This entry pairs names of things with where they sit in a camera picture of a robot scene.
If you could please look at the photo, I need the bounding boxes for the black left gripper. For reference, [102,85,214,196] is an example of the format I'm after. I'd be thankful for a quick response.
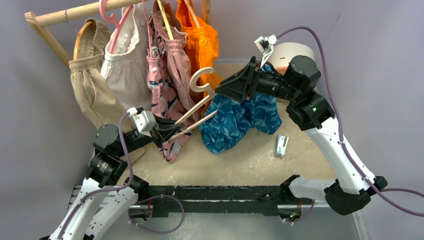
[116,112,184,157]

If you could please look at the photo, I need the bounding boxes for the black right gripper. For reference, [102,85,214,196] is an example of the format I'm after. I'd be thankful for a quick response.
[217,56,301,103]

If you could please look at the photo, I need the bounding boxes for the blue leaf-print shorts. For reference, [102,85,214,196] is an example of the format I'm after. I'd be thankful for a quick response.
[198,92,283,154]

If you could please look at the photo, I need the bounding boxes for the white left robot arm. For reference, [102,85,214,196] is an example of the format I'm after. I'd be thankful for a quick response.
[45,111,184,240]

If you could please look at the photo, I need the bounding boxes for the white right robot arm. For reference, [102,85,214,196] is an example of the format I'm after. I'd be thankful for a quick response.
[215,55,388,216]

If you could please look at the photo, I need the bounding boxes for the pink navy patterned shorts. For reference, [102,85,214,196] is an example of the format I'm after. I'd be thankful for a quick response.
[145,9,194,164]

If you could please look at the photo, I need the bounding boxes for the dusty pink shorts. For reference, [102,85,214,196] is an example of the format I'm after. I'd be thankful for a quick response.
[152,0,196,111]

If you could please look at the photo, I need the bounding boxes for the orange shorts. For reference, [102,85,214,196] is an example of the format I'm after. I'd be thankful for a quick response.
[175,0,226,110]

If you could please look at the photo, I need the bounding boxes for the beige shorts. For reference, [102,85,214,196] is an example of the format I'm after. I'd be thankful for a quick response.
[69,18,128,129]

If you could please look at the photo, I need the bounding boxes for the white shorts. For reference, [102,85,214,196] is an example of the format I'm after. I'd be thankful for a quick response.
[100,3,152,110]

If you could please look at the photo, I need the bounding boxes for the thin pink hanger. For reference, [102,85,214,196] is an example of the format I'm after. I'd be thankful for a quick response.
[141,0,153,58]

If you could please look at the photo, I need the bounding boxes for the yellow hanger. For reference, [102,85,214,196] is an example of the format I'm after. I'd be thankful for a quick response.
[157,0,174,40]

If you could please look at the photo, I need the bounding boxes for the orange hanger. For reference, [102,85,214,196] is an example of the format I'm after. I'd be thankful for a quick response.
[73,20,94,61]

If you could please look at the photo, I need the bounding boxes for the pink plastic hanger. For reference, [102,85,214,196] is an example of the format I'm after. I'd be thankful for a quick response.
[98,0,135,56]

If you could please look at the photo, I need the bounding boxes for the round pastel drawer box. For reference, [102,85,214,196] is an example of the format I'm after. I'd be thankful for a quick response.
[265,42,321,95]

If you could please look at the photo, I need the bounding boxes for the light blue stapler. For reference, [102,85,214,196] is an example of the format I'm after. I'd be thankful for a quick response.
[275,134,290,157]

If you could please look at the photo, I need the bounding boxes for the wooden clothes rack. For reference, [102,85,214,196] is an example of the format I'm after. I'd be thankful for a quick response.
[24,0,211,67]

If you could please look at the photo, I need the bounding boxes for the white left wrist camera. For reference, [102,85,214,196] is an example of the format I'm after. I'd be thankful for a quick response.
[127,107,157,137]

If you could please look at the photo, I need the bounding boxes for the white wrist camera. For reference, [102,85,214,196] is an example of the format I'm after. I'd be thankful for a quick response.
[127,107,157,137]
[254,34,278,68]

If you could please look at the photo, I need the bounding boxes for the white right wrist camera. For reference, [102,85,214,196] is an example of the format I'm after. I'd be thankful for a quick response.
[254,34,278,68]

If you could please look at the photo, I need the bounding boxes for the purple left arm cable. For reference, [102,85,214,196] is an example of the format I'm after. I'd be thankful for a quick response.
[56,111,134,240]

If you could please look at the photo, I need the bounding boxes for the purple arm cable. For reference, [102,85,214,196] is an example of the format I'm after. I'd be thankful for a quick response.
[276,26,424,218]
[56,111,134,240]

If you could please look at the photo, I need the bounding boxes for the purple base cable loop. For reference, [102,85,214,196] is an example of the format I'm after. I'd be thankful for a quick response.
[127,194,185,235]

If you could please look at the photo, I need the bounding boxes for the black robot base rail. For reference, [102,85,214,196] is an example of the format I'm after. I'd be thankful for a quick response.
[129,177,313,219]

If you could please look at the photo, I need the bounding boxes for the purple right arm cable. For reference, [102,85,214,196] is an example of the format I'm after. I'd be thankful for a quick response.
[276,26,424,218]

